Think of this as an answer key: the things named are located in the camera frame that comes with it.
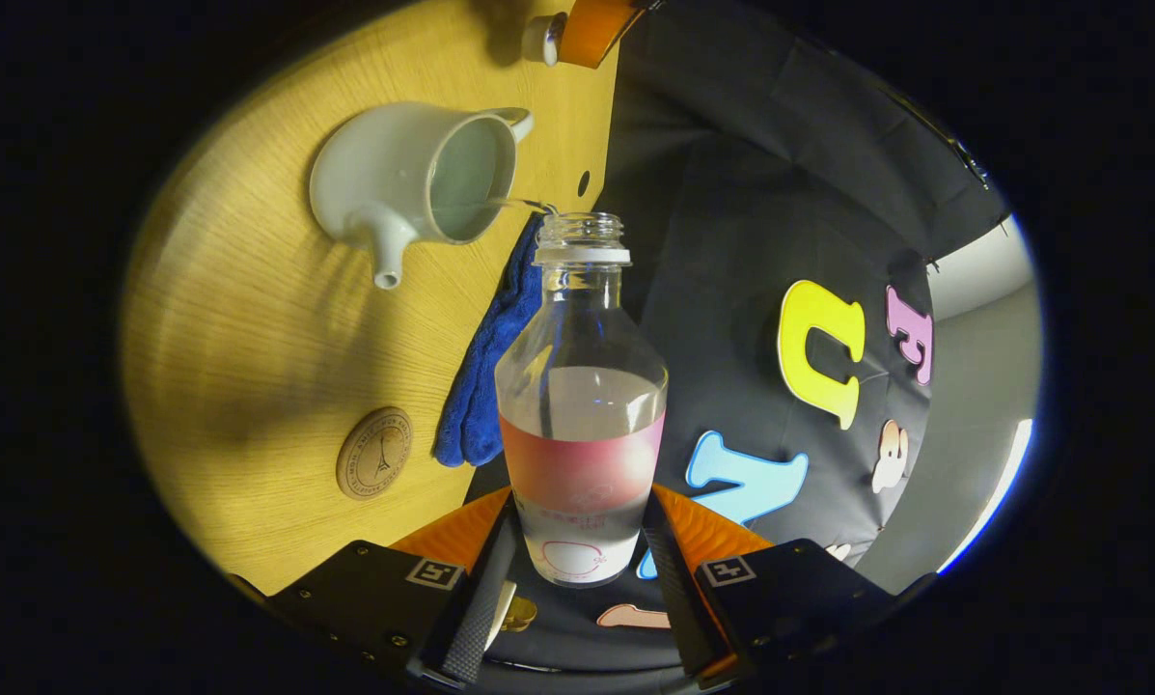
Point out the black backdrop cloth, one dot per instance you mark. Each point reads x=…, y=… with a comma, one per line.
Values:
x=731, y=193

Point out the blue folded towel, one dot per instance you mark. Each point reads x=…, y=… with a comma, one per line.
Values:
x=485, y=386

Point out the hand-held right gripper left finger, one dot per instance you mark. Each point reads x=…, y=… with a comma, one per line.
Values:
x=471, y=627

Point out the white ceramic teacup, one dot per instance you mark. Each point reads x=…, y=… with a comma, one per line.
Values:
x=374, y=174

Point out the brown bread slice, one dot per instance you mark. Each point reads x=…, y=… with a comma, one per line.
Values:
x=523, y=615

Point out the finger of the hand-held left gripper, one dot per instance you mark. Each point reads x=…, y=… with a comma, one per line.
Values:
x=596, y=29

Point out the round wooden coaster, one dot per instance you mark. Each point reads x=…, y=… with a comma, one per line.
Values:
x=374, y=454

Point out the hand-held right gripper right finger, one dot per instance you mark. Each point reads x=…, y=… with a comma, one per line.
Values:
x=683, y=618

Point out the clear pink-label water bottle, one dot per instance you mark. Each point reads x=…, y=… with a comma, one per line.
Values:
x=582, y=425

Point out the white teacup lid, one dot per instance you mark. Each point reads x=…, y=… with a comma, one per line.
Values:
x=541, y=39

